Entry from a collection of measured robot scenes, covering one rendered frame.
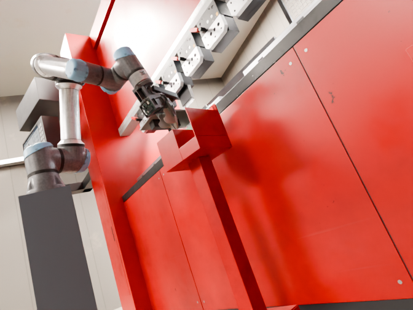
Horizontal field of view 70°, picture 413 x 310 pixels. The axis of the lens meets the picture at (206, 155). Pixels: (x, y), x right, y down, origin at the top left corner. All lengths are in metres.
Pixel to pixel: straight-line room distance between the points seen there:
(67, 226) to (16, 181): 3.71
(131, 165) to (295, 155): 1.53
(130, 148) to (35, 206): 1.18
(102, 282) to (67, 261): 3.37
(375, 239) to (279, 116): 0.44
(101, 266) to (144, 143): 2.59
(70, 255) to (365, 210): 0.99
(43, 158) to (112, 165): 0.90
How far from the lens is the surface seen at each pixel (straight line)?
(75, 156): 1.45
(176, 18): 1.68
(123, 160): 2.26
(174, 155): 1.03
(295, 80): 0.96
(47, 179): 1.34
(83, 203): 4.75
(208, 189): 0.99
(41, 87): 2.59
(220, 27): 1.38
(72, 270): 1.24
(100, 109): 2.43
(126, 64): 1.16
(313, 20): 0.96
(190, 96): 1.58
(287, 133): 0.97
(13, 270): 4.70
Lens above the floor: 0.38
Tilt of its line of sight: 16 degrees up
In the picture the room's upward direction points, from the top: 20 degrees counter-clockwise
